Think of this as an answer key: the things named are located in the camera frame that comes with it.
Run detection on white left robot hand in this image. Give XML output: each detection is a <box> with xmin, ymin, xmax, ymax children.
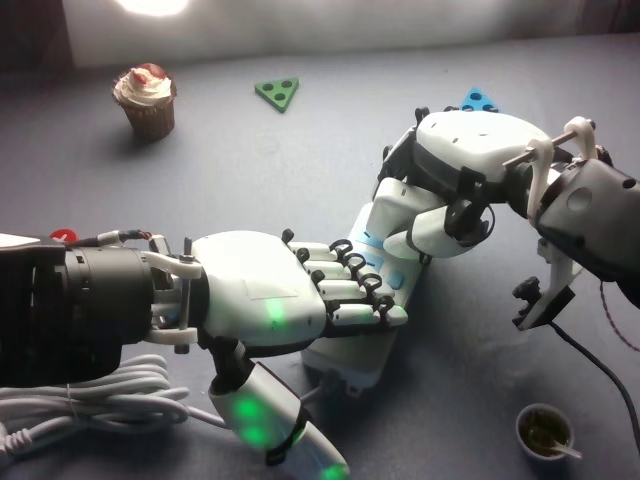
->
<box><xmin>189</xmin><ymin>228</ymin><xmax>410</xmax><ymax>480</ymax></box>

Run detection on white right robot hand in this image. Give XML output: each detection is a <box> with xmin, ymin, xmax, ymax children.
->
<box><xmin>377</xmin><ymin>105</ymin><xmax>554</xmax><ymax>261</ymax></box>

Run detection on white power adapter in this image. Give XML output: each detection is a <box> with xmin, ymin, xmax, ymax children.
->
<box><xmin>370</xmin><ymin>177</ymin><xmax>436</xmax><ymax>241</ymax></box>

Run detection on white power strip blue sockets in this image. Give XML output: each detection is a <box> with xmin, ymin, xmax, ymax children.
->
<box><xmin>299</xmin><ymin>202</ymin><xmax>434</xmax><ymax>401</ymax></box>

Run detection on blue triangle block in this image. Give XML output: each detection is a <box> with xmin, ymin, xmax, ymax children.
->
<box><xmin>458</xmin><ymin>87</ymin><xmax>503</xmax><ymax>114</ymax></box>

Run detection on green triangle block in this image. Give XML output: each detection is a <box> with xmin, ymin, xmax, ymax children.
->
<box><xmin>253</xmin><ymin>77</ymin><xmax>300</xmax><ymax>115</ymax></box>

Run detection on toy cupcake white cream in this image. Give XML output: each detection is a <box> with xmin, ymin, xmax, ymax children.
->
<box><xmin>112</xmin><ymin>63</ymin><xmax>179</xmax><ymax>141</ymax></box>

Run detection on grey table cloth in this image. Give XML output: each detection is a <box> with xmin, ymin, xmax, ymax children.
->
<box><xmin>0</xmin><ymin>32</ymin><xmax>640</xmax><ymax>480</ymax></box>

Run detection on small white soup bowl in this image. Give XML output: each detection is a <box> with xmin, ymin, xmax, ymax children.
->
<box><xmin>514</xmin><ymin>402</ymin><xmax>575</xmax><ymax>461</ymax></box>

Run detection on small white spoon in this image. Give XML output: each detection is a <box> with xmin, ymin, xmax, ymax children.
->
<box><xmin>529</xmin><ymin>429</ymin><xmax>584</xmax><ymax>460</ymax></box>

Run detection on white power strip cable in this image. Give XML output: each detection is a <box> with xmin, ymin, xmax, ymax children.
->
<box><xmin>0</xmin><ymin>353</ymin><xmax>346</xmax><ymax>459</ymax></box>

